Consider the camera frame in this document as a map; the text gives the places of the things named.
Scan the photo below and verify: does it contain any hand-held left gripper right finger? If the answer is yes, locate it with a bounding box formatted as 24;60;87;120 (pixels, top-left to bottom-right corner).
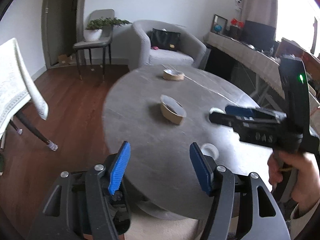
189;142;292;240

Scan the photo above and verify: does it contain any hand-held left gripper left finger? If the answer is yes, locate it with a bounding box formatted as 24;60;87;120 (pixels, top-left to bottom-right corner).
27;141;131;240

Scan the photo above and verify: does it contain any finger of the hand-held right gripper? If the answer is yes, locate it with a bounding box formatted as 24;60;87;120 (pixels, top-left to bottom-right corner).
209;112;250;131
225;105;287;120

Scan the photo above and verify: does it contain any black trash bin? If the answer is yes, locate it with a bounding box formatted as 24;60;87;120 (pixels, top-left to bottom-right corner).
71;172;132;237

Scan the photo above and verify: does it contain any person's right forearm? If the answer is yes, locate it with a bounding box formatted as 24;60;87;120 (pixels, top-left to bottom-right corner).
289;200;320;240

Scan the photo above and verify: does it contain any person's right hand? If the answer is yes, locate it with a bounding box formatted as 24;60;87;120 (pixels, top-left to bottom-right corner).
267;152;320;206

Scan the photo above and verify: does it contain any white tape roll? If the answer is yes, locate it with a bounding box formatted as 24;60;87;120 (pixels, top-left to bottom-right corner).
209;107;226;117

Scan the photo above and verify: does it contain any clear tape roll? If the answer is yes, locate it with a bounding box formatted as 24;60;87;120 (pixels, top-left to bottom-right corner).
201;143;220;161

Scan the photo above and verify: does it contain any round grey table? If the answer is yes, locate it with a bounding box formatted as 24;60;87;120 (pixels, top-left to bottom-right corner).
102;64;275;220

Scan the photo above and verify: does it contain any large brown cardboard box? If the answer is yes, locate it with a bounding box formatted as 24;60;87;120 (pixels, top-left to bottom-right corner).
276;37;320;67

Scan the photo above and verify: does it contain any thick brown tape roll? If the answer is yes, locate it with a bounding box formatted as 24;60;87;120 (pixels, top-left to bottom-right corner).
160;94;187;125

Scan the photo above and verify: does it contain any sideboard with lace cloth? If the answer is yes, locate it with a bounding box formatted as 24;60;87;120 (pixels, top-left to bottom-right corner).
205;32;320;105

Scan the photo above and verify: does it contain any flat brown tape roll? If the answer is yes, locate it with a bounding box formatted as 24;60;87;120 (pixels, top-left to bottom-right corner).
163;69;185;82

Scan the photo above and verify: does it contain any beige rug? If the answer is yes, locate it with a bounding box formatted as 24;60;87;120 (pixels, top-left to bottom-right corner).
130;215;209;240

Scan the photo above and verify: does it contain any black monitor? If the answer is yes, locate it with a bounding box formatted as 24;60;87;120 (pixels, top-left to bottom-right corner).
244;20;277;52

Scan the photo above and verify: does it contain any dark table leg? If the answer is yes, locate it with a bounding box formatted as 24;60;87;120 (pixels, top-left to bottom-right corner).
15;111;58;152
9;120;23;134

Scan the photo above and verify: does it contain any black bag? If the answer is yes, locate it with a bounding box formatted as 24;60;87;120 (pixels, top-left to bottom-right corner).
149;28;181;52

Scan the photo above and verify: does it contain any grey armchair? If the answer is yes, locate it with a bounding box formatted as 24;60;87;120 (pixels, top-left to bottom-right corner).
132;20;207;68

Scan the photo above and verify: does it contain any small cardboard box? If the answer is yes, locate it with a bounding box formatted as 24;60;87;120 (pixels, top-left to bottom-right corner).
58;54;73;65

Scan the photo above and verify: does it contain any grey dining chair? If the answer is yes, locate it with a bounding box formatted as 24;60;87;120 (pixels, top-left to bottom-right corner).
72;9;116;81

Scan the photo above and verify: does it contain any white tablecloth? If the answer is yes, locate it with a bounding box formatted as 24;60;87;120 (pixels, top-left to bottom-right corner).
0;37;49;140

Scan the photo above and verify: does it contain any potted plant in white pot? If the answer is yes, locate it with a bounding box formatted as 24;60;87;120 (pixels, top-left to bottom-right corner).
84;17;132;42

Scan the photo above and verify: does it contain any grey door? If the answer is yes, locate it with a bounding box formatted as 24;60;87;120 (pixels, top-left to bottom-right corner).
41;0;87;70

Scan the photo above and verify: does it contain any picture frame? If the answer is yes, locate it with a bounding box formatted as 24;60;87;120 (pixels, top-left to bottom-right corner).
212;14;228;34

